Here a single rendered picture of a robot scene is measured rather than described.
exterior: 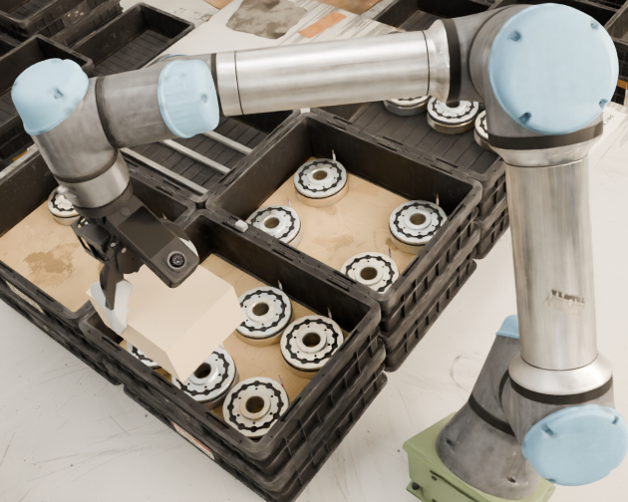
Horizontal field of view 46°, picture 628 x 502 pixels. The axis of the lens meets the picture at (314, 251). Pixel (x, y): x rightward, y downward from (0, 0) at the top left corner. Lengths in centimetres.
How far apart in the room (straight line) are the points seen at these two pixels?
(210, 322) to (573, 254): 45
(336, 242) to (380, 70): 55
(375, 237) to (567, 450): 60
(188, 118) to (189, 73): 4
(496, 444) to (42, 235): 96
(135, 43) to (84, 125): 209
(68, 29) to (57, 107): 209
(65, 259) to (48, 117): 75
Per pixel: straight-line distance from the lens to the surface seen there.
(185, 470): 133
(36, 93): 78
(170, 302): 98
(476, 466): 107
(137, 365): 117
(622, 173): 168
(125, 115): 77
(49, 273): 150
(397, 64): 88
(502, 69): 75
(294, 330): 123
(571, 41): 76
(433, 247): 121
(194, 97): 76
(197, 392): 120
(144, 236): 87
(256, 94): 88
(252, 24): 218
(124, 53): 283
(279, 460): 114
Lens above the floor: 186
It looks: 50 degrees down
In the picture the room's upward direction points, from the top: 12 degrees counter-clockwise
